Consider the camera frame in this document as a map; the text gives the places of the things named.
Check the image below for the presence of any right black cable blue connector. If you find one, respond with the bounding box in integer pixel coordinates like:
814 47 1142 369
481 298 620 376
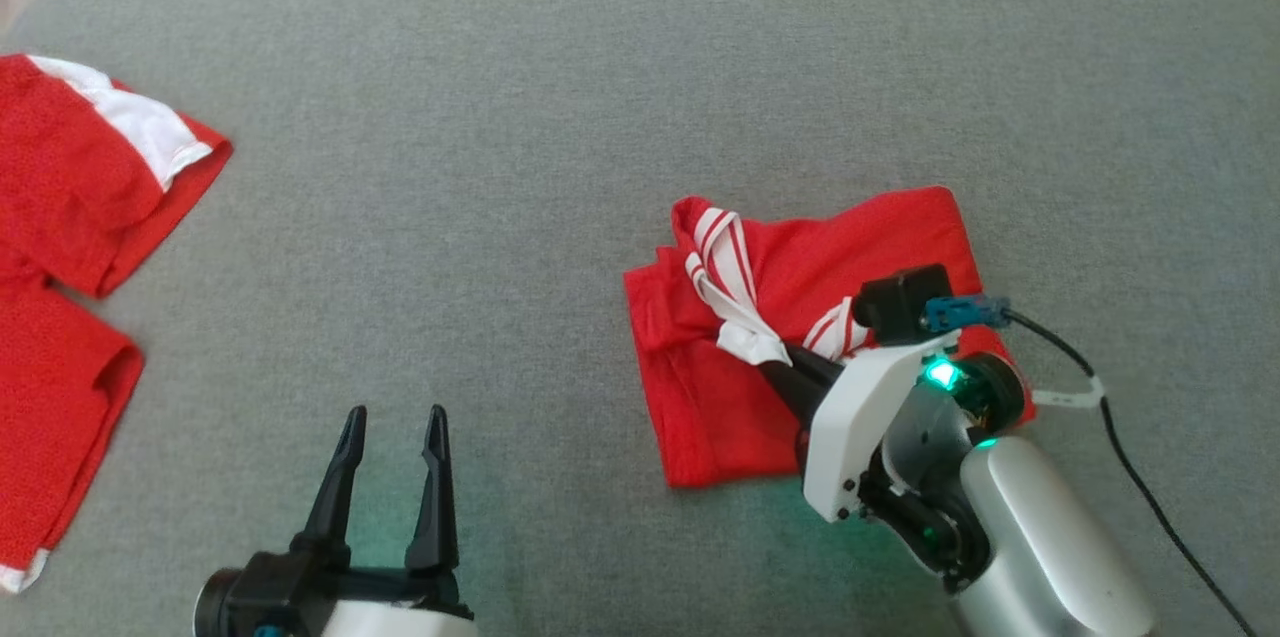
922 295 1259 637

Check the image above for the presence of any red garment with white band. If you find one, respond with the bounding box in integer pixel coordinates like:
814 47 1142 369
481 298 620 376
0 52 234 595

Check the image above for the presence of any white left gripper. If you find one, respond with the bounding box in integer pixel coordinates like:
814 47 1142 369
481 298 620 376
290 405 476 637

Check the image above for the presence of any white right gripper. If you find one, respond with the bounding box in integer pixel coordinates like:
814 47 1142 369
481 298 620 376
757 337 961 524

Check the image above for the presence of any grey sofa seat cushion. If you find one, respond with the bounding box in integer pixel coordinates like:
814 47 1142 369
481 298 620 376
0 0 1280 637

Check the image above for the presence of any red white-striped garment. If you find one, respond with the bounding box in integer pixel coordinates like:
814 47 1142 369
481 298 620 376
623 185 1036 490

